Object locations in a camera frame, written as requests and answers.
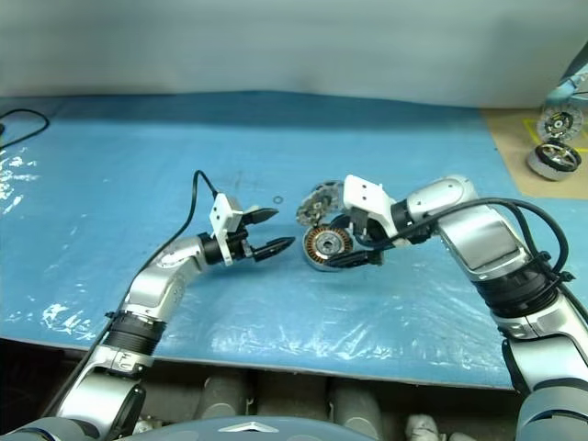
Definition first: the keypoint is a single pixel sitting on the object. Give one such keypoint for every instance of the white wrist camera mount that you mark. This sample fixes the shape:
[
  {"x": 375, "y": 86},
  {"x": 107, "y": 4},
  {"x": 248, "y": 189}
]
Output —
[
  {"x": 363, "y": 193},
  {"x": 222, "y": 216}
]

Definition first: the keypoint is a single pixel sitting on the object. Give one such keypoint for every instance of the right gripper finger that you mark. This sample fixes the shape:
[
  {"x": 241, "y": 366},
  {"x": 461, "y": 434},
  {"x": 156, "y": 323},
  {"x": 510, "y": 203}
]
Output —
[{"x": 356, "y": 260}]

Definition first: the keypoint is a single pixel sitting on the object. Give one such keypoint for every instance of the motor stator on mat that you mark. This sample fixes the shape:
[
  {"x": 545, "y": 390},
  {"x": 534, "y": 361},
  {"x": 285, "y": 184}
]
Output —
[{"x": 558, "y": 123}]

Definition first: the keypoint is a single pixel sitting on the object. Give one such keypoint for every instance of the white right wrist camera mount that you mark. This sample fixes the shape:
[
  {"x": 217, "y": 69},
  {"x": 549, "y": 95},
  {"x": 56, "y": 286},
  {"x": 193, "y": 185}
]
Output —
[{"x": 363, "y": 193}]

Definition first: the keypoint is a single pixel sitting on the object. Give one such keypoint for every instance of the motor housing with copper windings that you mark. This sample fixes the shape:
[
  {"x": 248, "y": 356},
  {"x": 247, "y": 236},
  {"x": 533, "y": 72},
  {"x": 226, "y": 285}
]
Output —
[{"x": 312, "y": 243}]

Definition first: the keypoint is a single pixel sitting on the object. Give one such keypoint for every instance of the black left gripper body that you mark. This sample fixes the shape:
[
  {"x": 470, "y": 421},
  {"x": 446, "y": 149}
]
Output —
[{"x": 241, "y": 245}]

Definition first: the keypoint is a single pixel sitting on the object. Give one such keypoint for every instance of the white crumpled object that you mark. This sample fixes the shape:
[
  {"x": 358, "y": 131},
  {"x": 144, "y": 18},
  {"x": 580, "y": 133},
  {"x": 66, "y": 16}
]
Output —
[{"x": 420, "y": 425}]

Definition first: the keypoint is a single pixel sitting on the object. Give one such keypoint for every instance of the silver spoked rotor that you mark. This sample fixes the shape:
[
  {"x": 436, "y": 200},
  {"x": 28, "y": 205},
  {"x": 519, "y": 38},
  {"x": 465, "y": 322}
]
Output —
[{"x": 542, "y": 172}]

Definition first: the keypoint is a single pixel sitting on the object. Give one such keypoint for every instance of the grey and teal angled stand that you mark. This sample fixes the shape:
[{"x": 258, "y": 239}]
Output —
[{"x": 558, "y": 94}]

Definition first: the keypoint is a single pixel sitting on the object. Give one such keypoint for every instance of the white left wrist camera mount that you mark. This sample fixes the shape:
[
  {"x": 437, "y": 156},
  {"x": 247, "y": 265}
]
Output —
[{"x": 222, "y": 216}]

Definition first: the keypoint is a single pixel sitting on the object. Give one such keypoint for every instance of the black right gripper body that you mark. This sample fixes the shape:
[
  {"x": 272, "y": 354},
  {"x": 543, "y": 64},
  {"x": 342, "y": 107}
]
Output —
[{"x": 363, "y": 227}]

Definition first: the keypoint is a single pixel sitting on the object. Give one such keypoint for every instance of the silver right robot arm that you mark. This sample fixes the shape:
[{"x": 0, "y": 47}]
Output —
[{"x": 482, "y": 239}]

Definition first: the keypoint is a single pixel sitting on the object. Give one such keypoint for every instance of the silver hinged motor lid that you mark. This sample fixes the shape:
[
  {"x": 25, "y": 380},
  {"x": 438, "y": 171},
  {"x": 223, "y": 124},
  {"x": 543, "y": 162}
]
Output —
[{"x": 321, "y": 193}]

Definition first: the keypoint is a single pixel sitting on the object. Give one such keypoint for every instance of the grey robot torso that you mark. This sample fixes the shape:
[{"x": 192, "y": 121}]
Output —
[{"x": 193, "y": 432}]

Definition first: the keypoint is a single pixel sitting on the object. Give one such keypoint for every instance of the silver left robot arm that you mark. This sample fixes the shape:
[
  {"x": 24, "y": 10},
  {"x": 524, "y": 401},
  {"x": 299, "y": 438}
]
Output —
[{"x": 151, "y": 289}]

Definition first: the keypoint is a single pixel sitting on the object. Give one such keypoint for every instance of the grey rounded shape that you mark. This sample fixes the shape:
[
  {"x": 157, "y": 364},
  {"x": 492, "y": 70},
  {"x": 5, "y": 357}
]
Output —
[
  {"x": 225, "y": 397},
  {"x": 356, "y": 411}
]

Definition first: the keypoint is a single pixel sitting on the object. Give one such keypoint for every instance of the blue plastic table sheet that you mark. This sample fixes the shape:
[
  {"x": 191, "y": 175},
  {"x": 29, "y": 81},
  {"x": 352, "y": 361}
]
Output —
[{"x": 138, "y": 161}]

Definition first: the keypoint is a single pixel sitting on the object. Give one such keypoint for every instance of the brown cardboard sheet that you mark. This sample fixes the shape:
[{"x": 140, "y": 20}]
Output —
[{"x": 510, "y": 151}]

